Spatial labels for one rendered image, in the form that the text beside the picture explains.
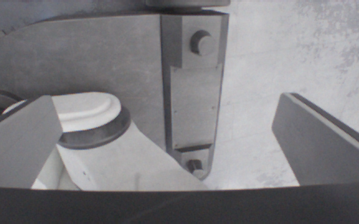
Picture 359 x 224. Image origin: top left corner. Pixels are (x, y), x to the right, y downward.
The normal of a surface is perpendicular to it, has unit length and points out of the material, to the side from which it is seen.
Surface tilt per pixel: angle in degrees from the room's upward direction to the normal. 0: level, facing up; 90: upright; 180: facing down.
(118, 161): 90
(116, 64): 0
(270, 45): 0
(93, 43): 0
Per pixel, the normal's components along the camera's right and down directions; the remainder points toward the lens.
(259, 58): 0.21, 0.51
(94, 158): 0.00, -0.85
